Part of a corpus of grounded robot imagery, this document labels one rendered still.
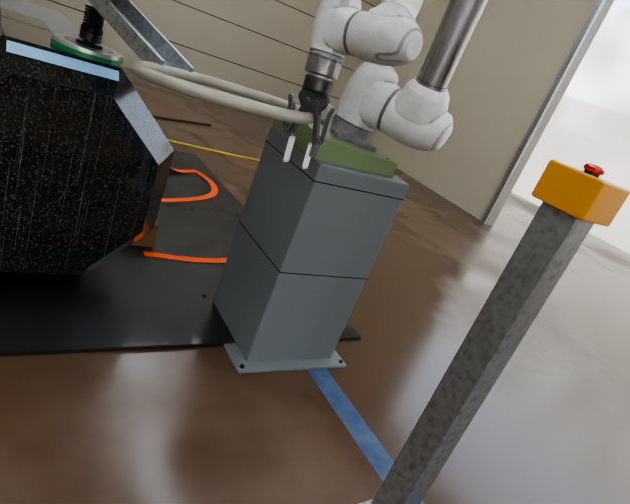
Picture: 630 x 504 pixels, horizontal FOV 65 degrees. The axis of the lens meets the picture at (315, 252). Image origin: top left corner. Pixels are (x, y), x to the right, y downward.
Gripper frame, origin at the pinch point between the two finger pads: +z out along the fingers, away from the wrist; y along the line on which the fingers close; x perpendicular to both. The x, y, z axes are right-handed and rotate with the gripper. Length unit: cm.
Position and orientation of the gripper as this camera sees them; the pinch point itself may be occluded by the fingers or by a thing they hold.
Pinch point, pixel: (298, 153)
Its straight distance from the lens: 135.7
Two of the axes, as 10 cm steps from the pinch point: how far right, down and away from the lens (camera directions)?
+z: -2.9, 9.1, 3.1
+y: -9.1, -3.6, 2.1
